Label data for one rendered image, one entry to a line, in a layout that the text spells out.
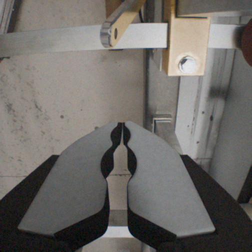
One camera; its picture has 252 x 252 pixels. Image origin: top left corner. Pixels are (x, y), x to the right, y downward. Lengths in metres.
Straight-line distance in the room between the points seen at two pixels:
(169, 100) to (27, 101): 1.07
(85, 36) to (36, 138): 1.28
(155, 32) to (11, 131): 1.40
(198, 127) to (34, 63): 0.99
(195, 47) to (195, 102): 0.32
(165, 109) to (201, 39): 0.24
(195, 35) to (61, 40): 0.17
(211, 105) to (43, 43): 0.46
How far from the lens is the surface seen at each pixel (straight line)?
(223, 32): 0.28
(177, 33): 0.25
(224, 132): 0.61
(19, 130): 1.52
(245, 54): 0.28
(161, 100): 0.45
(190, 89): 0.55
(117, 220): 0.30
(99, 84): 1.18
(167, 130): 0.41
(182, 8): 0.23
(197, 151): 0.66
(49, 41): 0.28
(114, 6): 1.04
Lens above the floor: 1.12
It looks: 60 degrees down
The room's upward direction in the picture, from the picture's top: 179 degrees counter-clockwise
